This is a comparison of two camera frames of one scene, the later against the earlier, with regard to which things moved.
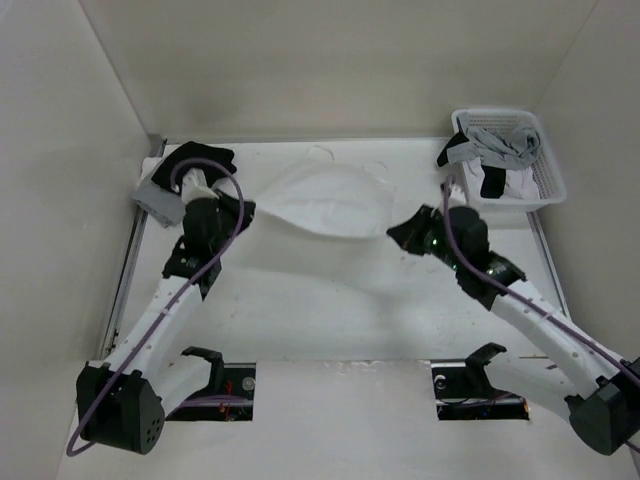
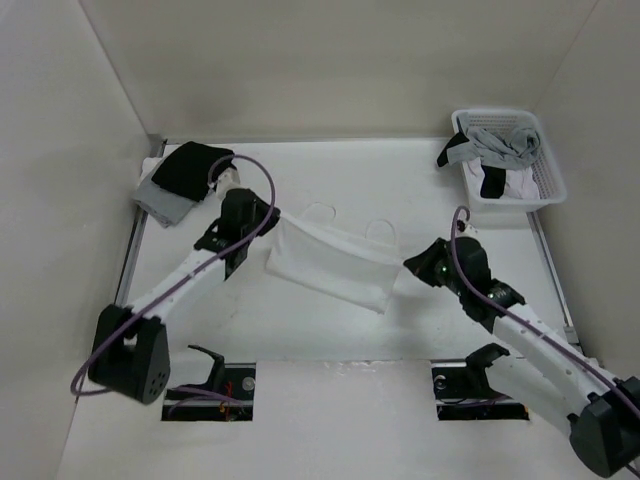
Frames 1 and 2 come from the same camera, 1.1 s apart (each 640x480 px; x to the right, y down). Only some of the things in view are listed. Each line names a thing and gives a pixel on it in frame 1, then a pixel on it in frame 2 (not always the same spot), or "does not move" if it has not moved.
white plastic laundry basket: [548, 168] does not move
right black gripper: [408, 233] → [420, 265]
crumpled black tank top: [493, 178] does not move
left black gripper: [228, 203] → [266, 211]
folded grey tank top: [166, 205] does not move
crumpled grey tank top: [512, 149] does not move
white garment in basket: [518, 184] does not move
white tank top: [335, 196] → [335, 264]
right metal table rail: [550, 262] does not move
